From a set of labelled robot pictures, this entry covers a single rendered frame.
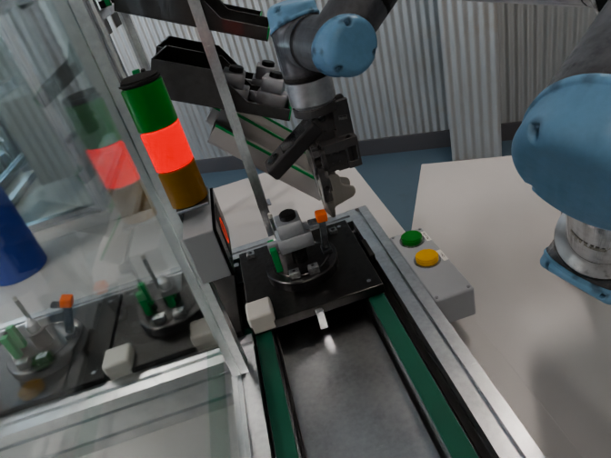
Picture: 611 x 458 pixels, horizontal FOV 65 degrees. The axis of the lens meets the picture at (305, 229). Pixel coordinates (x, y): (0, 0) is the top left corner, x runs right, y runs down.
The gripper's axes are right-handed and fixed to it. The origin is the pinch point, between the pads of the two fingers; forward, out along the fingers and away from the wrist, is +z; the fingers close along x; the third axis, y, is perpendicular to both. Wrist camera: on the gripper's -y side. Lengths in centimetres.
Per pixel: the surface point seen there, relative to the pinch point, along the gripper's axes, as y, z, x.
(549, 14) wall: 177, 32, 192
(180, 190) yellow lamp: -19.2, -21.5, -21.5
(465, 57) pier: 122, 40, 188
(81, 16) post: -21, -42, -20
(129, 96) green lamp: -20.2, -33.3, -21.2
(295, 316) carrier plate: -11.4, 10.9, -12.0
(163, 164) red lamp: -19.8, -25.1, -21.4
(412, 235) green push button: 14.3, 9.9, -1.7
